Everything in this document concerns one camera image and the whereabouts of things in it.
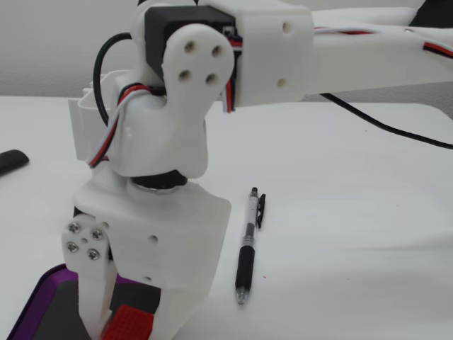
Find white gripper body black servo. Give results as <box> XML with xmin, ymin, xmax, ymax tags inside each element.
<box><xmin>72</xmin><ymin>166</ymin><xmax>232</xmax><ymax>290</ymax></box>

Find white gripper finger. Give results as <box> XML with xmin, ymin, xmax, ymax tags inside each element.
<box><xmin>60</xmin><ymin>213</ymin><xmax>118</xmax><ymax>340</ymax></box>
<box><xmin>153</xmin><ymin>279</ymin><xmax>214</xmax><ymax>340</ymax></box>

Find red perforated block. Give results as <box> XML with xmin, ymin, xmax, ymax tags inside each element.
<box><xmin>103</xmin><ymin>304</ymin><xmax>156</xmax><ymax>340</ymax></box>

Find purple metal tin box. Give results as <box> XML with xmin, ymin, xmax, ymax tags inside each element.
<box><xmin>6</xmin><ymin>263</ymin><xmax>164</xmax><ymax>340</ymax></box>

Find black clear ballpoint pen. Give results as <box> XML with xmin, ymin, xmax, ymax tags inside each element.
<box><xmin>234</xmin><ymin>186</ymin><xmax>268</xmax><ymax>307</ymax></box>

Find white plastic pen holder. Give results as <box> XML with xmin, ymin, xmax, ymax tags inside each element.
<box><xmin>67</xmin><ymin>69</ymin><xmax>132</xmax><ymax>168</ymax></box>

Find black rounded plastic object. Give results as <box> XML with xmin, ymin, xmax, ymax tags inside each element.
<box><xmin>0</xmin><ymin>149</ymin><xmax>30</xmax><ymax>177</ymax></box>

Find black cable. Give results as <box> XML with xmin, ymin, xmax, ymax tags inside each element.
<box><xmin>92</xmin><ymin>32</ymin><xmax>453</xmax><ymax>149</ymax></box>

